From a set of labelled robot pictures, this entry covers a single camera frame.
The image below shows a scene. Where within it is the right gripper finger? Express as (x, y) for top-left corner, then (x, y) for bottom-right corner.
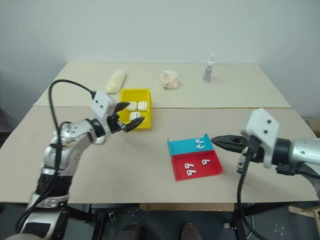
(211, 135), (245, 145)
(212, 141), (247, 152)

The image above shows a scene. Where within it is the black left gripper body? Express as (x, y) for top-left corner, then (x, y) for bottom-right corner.
(106, 110), (126, 135)

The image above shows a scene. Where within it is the teal plastic tray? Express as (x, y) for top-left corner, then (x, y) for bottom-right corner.
(166, 132), (214, 156)

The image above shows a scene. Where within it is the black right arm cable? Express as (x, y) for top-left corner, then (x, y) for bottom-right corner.
(236, 136), (261, 240)

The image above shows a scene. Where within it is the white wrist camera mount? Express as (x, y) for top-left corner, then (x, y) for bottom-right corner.
(90, 91), (118, 134)
(239, 108), (280, 169)

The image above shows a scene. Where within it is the beige paper table sheet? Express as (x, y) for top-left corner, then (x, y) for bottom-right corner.
(0, 106), (320, 204)

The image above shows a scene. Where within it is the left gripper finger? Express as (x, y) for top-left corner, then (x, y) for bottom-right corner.
(123, 116), (147, 133)
(115, 101), (131, 114)

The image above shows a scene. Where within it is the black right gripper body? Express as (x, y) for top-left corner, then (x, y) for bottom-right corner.
(236, 136), (266, 173)

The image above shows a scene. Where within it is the small clear bottle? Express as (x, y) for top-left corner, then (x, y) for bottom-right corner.
(202, 53), (216, 84)

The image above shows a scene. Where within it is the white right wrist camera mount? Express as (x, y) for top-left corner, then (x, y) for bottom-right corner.
(239, 108), (280, 169)

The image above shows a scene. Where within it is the yellow plastic bin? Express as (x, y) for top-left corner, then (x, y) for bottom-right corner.
(117, 87), (153, 131)

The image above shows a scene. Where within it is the light wooden frame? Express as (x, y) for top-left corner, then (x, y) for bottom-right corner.
(288, 203), (320, 220)

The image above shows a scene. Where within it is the pale cream paper table sheet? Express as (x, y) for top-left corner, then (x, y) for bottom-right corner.
(32, 61), (292, 109)

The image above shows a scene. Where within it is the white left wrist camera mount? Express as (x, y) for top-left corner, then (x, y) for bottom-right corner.
(90, 91), (118, 134)

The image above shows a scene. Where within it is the clear bag of shells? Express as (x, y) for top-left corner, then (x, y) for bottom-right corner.
(156, 69), (180, 90)

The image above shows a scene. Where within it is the dark brown rounded shape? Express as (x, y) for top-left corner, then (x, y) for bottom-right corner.
(180, 223), (201, 240)
(117, 223), (141, 240)

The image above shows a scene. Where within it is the rolled cream plastic bag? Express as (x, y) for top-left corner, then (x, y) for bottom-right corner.
(104, 69), (127, 95)

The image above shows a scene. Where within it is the red plastic tray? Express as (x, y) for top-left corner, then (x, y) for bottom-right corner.
(170, 149), (224, 182)

